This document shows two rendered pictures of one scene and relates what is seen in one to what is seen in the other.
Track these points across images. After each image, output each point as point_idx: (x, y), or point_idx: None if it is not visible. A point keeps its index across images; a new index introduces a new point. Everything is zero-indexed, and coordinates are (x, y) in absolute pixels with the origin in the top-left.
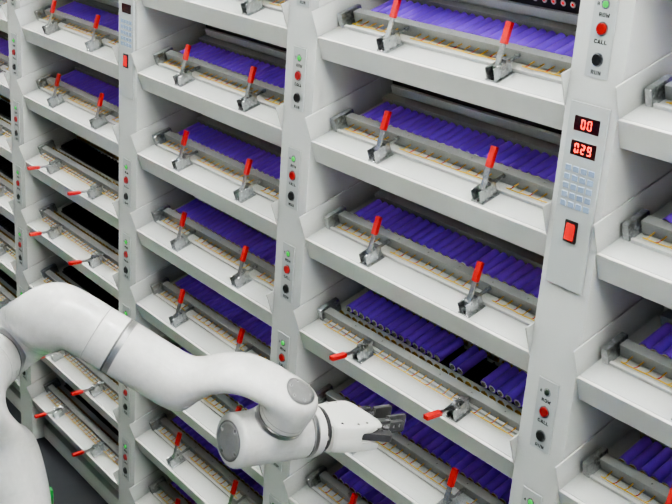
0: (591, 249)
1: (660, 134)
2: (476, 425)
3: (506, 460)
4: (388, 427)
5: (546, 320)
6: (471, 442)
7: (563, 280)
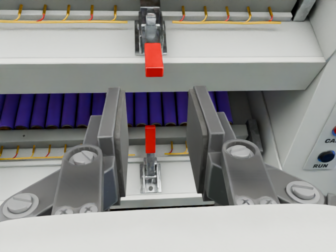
0: None
1: None
2: (200, 40)
3: (306, 65)
4: (309, 185)
5: None
6: (212, 72)
7: None
